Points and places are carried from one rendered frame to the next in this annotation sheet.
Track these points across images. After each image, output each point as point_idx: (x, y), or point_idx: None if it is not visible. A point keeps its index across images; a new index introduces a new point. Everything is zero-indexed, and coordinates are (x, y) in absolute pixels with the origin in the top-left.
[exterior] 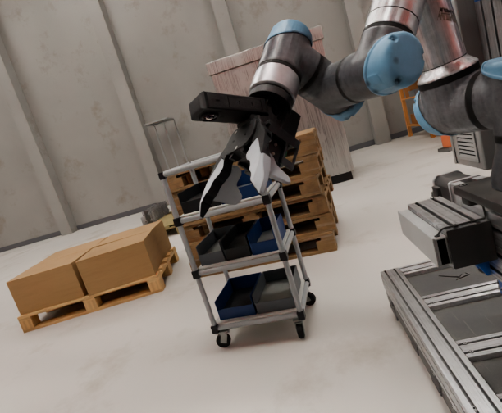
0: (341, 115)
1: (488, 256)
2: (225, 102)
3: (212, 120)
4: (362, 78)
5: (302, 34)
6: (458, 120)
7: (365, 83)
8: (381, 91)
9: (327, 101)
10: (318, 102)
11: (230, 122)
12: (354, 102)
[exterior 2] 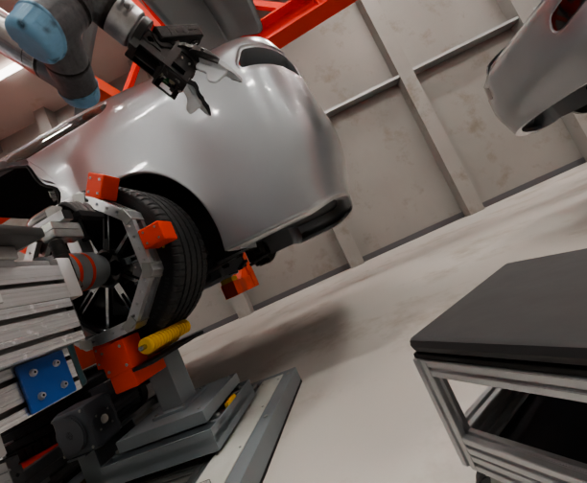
0: (62, 55)
1: None
2: None
3: (193, 41)
4: (96, 80)
5: None
6: None
7: (96, 84)
8: (93, 96)
9: (82, 47)
10: (79, 34)
11: (179, 37)
12: (81, 73)
